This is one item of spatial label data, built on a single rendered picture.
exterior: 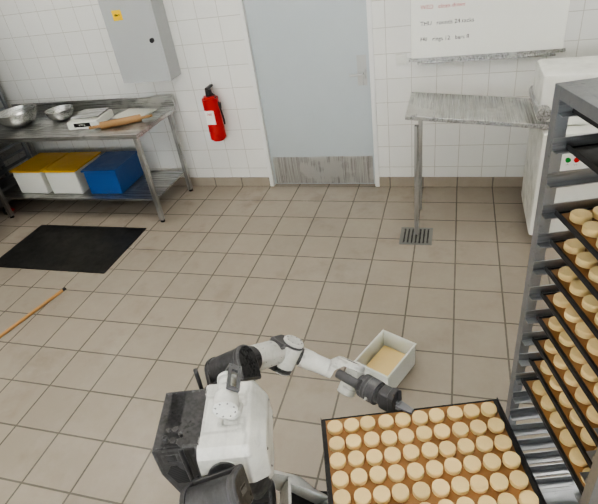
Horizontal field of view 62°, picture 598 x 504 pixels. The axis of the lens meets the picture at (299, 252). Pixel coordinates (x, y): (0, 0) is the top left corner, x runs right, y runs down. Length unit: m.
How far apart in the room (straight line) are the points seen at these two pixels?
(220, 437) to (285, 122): 3.75
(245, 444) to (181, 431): 0.19
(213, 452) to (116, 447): 1.66
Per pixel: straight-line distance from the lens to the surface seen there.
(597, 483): 1.51
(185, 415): 1.50
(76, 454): 3.12
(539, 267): 1.55
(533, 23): 4.38
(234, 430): 1.42
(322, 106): 4.67
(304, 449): 2.70
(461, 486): 1.66
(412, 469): 1.67
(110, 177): 5.10
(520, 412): 1.99
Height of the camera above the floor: 2.21
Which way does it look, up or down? 34 degrees down
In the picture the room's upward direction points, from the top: 9 degrees counter-clockwise
